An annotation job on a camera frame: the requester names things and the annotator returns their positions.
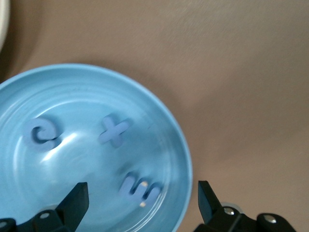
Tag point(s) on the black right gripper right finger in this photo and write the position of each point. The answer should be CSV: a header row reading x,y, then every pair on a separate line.
x,y
212,217

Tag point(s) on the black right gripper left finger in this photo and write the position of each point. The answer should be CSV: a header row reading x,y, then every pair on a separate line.
x,y
72,212

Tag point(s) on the blue foam letter m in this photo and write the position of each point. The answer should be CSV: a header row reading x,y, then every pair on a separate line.
x,y
128,187

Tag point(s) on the blue foam letter c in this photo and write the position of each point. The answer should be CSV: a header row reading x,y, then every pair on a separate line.
x,y
51,130

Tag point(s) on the blue foam letter x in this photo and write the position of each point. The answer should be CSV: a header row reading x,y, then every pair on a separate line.
x,y
113,135

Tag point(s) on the blue round plate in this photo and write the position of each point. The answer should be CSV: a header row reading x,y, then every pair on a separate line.
x,y
72,101

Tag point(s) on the brown table cover sheet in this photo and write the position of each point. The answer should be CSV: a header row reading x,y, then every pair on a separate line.
x,y
217,72

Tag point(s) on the beige round plate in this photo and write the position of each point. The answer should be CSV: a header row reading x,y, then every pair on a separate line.
x,y
2,24

